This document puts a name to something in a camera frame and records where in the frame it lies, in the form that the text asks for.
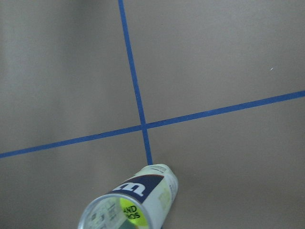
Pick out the white Wilson tennis ball can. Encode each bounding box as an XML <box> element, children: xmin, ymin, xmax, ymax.
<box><xmin>78</xmin><ymin>164</ymin><xmax>178</xmax><ymax>229</ymax></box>

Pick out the yellow tennis ball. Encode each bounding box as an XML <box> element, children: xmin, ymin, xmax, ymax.
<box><xmin>120</xmin><ymin>198</ymin><xmax>148</xmax><ymax>227</ymax></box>

